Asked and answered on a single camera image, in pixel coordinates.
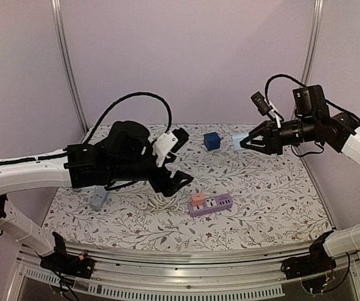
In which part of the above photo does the pink plug adapter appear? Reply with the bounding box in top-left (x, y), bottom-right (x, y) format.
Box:
top-left (191, 193), bottom-right (205, 207)

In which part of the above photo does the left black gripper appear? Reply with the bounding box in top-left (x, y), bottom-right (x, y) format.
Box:
top-left (109, 145), bottom-right (194, 196)

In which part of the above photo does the light blue plug adapter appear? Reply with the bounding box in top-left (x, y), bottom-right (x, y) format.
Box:
top-left (232, 133), bottom-right (248, 151)

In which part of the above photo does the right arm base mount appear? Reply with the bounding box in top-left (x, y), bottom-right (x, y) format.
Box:
top-left (280, 241), bottom-right (336, 280)

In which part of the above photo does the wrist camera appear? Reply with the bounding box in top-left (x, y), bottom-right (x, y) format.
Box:
top-left (251, 92), bottom-right (284, 129)
top-left (152, 128), bottom-right (189, 167)

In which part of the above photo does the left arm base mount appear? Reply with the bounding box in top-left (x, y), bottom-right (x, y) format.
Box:
top-left (40, 246), bottom-right (95, 279)

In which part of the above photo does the floral patterned table mat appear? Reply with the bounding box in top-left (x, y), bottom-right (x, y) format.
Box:
top-left (43, 124), bottom-right (333, 252)

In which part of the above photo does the aluminium front rail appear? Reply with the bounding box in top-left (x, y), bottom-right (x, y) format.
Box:
top-left (6, 243), bottom-right (360, 300)

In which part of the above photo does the aluminium frame post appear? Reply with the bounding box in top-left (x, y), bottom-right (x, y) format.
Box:
top-left (50, 0), bottom-right (88, 134)
top-left (301, 0), bottom-right (324, 85)

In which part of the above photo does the right aluminium frame post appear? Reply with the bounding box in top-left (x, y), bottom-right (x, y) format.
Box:
top-left (301, 0), bottom-right (324, 85)

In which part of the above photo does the purple power strip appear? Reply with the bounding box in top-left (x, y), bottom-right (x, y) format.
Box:
top-left (188, 194), bottom-right (233, 217)

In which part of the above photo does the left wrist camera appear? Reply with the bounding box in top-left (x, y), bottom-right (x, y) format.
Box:
top-left (152, 128), bottom-right (189, 167)

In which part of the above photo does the left aluminium frame post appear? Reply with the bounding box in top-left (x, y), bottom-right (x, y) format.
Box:
top-left (50, 0), bottom-right (88, 134)

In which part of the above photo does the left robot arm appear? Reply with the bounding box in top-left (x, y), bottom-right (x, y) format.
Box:
top-left (0, 121), bottom-right (193, 272)

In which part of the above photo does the white coiled power cord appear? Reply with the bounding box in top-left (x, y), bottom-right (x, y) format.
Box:
top-left (137, 193), bottom-right (183, 214)

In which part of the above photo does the light blue power strip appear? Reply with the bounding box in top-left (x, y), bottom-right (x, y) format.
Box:
top-left (89, 186), bottom-right (109, 211)

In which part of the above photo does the dark blue cube socket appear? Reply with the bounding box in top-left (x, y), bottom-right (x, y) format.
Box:
top-left (203, 132), bottom-right (221, 151)

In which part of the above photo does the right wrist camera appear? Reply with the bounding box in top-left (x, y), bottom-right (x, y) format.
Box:
top-left (251, 92), bottom-right (284, 129)

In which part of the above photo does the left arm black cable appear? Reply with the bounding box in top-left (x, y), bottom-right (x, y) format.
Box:
top-left (0, 92), bottom-right (172, 167)

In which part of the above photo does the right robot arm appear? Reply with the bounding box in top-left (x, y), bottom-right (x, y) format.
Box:
top-left (240, 85), bottom-right (360, 273)

